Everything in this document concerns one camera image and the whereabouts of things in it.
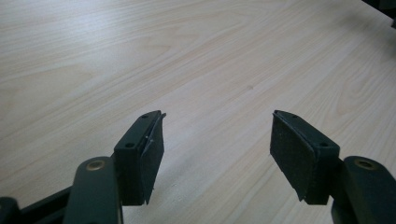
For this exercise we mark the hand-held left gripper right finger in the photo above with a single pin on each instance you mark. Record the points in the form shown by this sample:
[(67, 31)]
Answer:
[(299, 155)]

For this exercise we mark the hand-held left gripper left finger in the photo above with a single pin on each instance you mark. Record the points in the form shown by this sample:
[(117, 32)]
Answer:
[(137, 161)]

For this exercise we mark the dark blurred object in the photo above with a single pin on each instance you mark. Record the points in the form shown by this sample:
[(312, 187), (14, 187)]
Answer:
[(383, 6)]

